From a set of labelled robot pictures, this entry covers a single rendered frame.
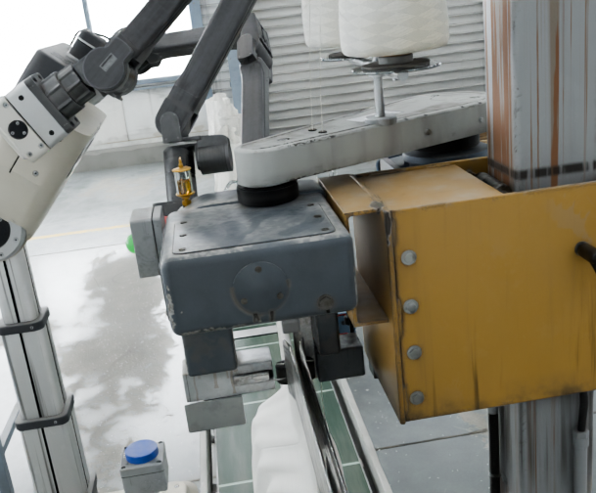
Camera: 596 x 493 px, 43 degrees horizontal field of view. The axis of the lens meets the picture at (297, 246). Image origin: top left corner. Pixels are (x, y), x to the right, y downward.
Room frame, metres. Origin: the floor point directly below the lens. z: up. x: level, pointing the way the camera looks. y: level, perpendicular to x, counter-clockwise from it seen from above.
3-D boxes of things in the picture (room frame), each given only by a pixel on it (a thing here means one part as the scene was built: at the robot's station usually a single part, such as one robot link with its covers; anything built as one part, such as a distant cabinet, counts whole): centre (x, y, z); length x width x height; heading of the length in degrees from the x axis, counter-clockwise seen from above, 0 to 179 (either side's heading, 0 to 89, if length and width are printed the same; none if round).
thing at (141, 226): (1.10, 0.22, 1.28); 0.08 x 0.05 x 0.09; 5
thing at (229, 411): (1.11, 0.17, 0.98); 0.09 x 0.05 x 0.05; 95
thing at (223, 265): (1.00, 0.06, 1.21); 0.30 x 0.25 x 0.30; 5
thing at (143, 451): (1.22, 0.33, 0.84); 0.06 x 0.06 x 0.02
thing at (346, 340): (1.14, -0.05, 1.04); 0.08 x 0.06 x 0.05; 95
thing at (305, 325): (1.13, 0.01, 1.07); 0.03 x 0.01 x 0.13; 95
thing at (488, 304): (1.07, -0.27, 1.18); 0.34 x 0.25 x 0.31; 95
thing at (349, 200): (1.06, -0.08, 1.26); 0.22 x 0.05 x 0.16; 5
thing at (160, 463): (1.22, 0.33, 0.81); 0.08 x 0.08 x 0.06; 5
